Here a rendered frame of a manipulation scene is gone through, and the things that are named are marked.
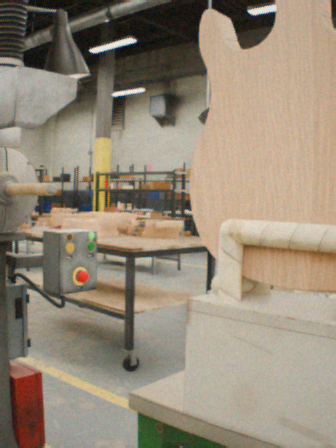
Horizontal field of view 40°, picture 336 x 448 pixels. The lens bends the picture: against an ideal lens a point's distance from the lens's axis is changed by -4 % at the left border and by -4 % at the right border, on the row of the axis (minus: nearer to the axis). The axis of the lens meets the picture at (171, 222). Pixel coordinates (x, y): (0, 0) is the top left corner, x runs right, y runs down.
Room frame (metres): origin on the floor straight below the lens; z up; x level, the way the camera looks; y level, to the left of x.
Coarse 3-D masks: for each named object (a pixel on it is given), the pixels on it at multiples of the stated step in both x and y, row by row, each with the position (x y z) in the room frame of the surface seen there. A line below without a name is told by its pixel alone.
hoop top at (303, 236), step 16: (224, 224) 0.62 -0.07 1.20; (240, 224) 0.61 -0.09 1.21; (256, 224) 0.59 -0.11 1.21; (272, 224) 0.58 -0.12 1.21; (288, 224) 0.57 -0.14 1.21; (304, 224) 0.56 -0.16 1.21; (320, 224) 0.55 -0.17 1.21; (240, 240) 0.61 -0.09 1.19; (256, 240) 0.59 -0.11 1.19; (272, 240) 0.57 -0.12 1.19; (288, 240) 0.56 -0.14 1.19; (304, 240) 0.55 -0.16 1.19; (320, 240) 0.53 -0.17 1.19
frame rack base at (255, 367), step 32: (192, 320) 0.64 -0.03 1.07; (224, 320) 0.60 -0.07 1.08; (256, 320) 0.57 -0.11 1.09; (288, 320) 0.54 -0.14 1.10; (320, 320) 0.53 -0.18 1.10; (192, 352) 0.63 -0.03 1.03; (224, 352) 0.60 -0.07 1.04; (256, 352) 0.57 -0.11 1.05; (288, 352) 0.54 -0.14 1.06; (320, 352) 0.51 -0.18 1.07; (192, 384) 0.63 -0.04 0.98; (224, 384) 0.60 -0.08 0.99; (256, 384) 0.57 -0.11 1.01; (288, 384) 0.54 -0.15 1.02; (320, 384) 0.51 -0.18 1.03; (224, 416) 0.60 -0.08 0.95; (256, 416) 0.57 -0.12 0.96; (288, 416) 0.54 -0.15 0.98; (320, 416) 0.51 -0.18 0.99
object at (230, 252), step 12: (228, 240) 0.62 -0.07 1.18; (228, 252) 0.62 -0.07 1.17; (240, 252) 0.62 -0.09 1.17; (228, 264) 0.62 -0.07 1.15; (240, 264) 0.62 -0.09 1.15; (228, 276) 0.62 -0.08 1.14; (240, 276) 0.62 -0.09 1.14; (228, 288) 0.62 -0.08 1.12; (240, 288) 0.62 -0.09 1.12; (216, 300) 0.63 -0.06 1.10; (228, 300) 0.61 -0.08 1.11; (240, 300) 0.63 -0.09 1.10
